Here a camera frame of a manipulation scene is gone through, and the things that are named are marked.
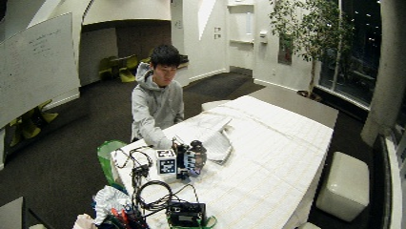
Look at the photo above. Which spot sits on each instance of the white cube stool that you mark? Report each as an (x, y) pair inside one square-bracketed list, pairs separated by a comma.
[(343, 186)]

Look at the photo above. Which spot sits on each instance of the green bag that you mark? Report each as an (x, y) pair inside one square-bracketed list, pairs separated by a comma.
[(106, 159)]

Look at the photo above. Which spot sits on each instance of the white door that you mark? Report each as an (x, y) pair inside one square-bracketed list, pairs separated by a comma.
[(241, 33)]

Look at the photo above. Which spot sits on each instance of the white whiteboard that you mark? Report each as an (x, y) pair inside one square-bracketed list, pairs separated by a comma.
[(36, 66)]

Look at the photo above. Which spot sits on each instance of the the person in grey hoodie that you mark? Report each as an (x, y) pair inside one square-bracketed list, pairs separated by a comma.
[(155, 105)]

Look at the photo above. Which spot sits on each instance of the black electronic box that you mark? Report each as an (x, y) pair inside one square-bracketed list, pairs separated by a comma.
[(185, 214)]

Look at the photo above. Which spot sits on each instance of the white tablecloth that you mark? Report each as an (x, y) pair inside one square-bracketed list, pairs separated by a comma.
[(262, 159)]

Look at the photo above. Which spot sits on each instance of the crumpled white plastic bag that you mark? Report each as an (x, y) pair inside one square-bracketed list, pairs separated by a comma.
[(109, 200)]

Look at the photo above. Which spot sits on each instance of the dark-capped bottle with label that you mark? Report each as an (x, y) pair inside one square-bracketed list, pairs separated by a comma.
[(198, 156)]

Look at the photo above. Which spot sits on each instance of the folded white cloth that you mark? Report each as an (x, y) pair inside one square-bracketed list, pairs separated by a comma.
[(215, 140)]

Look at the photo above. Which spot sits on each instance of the white marker cube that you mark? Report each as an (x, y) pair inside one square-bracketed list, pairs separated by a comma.
[(165, 162)]

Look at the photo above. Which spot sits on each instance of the indoor potted tree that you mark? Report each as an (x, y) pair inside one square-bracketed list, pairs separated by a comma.
[(310, 35)]

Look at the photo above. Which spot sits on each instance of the yellow-green chair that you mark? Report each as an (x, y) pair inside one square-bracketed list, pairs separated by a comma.
[(32, 122), (122, 68)]

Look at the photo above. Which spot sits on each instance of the grey table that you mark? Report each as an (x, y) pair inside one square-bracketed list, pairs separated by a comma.
[(295, 105)]

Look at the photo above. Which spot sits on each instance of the large dark window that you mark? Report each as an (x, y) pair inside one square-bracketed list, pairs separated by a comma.
[(350, 51)]

